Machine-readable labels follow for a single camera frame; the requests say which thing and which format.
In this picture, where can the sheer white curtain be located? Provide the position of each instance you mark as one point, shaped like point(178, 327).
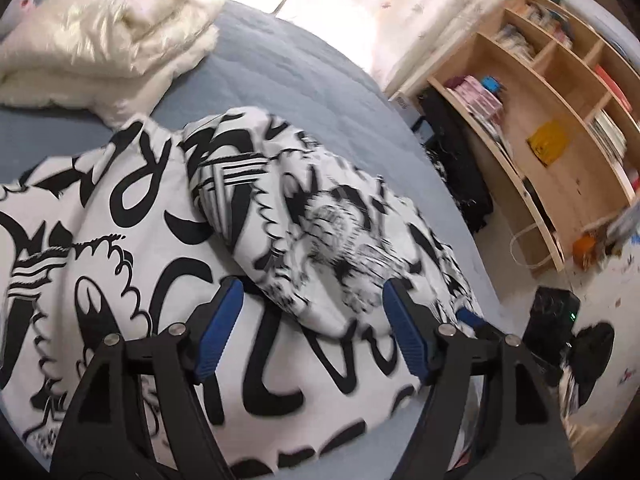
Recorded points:
point(400, 10)

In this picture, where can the black fringed cloth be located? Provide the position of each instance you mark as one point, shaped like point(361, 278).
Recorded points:
point(460, 170)

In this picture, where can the orange container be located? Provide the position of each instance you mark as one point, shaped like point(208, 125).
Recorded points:
point(582, 250)

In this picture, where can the black device with green light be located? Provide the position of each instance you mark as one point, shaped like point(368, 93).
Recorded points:
point(550, 315)

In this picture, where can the yellow bag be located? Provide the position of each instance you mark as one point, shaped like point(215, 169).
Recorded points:
point(547, 142)

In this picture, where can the wooden bookshelf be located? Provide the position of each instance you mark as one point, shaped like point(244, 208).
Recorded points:
point(550, 75)

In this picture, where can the blue box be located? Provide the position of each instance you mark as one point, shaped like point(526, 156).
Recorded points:
point(491, 85)

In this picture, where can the stack of pink boxes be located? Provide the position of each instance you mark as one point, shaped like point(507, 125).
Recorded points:
point(475, 97)

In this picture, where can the black and white printed jacket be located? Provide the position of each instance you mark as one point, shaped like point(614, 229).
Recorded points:
point(125, 200)

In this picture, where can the folded cream puffy jacket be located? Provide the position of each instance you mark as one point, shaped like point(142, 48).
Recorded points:
point(100, 25)

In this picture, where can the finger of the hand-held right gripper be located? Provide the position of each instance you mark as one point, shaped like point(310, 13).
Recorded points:
point(467, 317)

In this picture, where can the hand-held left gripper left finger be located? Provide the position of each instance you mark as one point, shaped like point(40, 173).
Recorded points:
point(215, 330)

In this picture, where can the row of books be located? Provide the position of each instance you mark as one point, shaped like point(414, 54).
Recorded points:
point(607, 135)
point(547, 17)
point(515, 42)

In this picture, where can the black bag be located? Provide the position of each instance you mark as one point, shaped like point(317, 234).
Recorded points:
point(592, 355)

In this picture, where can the bed with blue sheet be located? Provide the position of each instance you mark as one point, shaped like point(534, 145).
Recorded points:
point(300, 75)

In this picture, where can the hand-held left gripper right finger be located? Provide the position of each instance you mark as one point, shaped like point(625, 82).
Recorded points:
point(405, 335)

